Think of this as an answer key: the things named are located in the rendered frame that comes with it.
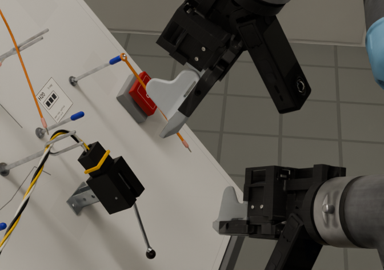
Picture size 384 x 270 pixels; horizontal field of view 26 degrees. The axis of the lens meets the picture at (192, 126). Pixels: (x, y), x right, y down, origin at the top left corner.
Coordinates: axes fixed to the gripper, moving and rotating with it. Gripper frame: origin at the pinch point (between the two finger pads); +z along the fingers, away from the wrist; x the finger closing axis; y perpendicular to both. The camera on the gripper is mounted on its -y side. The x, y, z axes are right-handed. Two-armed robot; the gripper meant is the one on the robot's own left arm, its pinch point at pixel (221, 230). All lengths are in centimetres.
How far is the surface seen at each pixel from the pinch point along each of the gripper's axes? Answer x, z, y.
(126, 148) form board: 2.7, 20.8, 11.9
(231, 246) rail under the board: -19.5, 23.2, -1.1
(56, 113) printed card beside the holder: 15.6, 18.2, 14.8
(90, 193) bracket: 12.3, 12.8, 4.0
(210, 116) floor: -102, 146, 47
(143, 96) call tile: 1.3, 19.6, 19.8
